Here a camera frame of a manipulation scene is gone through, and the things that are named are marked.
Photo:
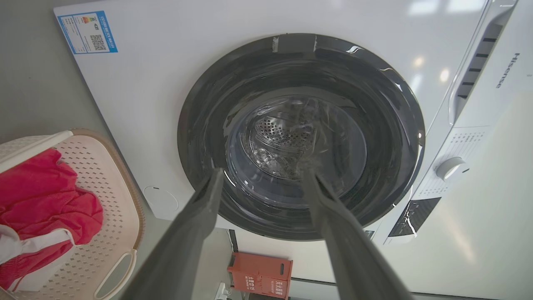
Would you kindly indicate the grey tape patch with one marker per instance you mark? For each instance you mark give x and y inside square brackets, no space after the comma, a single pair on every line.
[293,43]

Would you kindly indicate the white washing machine control knob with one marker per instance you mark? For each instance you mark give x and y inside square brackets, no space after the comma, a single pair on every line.
[449,167]

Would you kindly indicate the white garment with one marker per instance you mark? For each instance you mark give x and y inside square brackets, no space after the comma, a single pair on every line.
[25,250]

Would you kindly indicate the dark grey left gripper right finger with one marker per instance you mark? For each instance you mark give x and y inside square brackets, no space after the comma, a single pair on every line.
[354,254]

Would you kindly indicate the white front-load washing machine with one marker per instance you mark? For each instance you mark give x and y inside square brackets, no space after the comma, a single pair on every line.
[158,91]

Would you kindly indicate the dark round washing machine door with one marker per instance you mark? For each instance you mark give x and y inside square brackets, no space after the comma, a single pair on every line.
[374,125]

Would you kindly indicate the blue energy label sticker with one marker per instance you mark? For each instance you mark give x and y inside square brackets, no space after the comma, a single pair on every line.
[87,32]

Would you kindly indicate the orange fire equipment box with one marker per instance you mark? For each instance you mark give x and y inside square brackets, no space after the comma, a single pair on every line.
[260,275]

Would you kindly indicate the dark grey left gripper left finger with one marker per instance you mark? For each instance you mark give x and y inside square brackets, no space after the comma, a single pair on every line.
[183,246]

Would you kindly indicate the red garment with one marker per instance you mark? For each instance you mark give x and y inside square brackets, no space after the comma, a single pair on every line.
[46,200]

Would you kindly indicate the white wall power socket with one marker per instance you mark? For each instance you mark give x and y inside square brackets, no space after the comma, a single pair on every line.
[222,291]

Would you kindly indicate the cream perforated laundry basket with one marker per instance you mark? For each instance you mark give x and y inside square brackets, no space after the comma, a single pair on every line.
[114,200]

